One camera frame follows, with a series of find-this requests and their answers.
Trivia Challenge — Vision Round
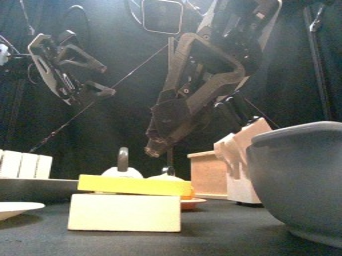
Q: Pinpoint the white round plate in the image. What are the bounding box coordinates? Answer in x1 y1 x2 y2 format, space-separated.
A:
0 201 47 222

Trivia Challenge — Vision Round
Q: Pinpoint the small black round knob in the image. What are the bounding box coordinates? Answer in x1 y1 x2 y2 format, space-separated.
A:
162 165 176 177

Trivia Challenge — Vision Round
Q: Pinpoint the shallow rectangular toy tray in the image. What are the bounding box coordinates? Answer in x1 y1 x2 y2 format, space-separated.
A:
0 177 81 203

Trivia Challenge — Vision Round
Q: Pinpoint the cream wooden toy block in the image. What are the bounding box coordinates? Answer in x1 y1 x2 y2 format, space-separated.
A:
67 192 183 234

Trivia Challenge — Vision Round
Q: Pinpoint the metal frame post with hook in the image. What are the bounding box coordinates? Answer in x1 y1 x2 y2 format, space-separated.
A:
303 2 334 122

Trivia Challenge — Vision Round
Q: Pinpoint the wooden toy box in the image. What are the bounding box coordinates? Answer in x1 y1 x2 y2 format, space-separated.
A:
186 150 230 201

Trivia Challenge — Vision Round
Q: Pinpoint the yellow orange toy food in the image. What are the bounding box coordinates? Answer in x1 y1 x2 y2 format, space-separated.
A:
148 173 196 201

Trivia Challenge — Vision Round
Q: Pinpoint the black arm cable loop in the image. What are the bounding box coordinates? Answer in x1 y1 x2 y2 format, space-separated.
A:
60 4 91 38

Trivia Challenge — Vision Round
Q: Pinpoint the yellow toy slab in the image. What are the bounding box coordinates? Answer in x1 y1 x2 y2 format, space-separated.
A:
76 173 194 197

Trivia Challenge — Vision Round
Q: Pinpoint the blue-grey toy pot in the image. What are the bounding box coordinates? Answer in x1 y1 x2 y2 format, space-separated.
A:
244 120 342 250

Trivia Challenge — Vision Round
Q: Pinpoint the white sushi roll slice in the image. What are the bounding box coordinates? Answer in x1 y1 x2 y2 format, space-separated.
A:
0 149 23 179
20 152 40 179
36 154 55 180

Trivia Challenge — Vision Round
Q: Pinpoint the rounded square dark panel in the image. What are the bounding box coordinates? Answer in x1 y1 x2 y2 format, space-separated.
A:
140 0 186 36

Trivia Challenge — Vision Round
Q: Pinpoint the thin diagonal brace cord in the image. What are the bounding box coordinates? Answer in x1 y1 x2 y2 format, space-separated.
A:
28 43 172 153
239 94 282 131

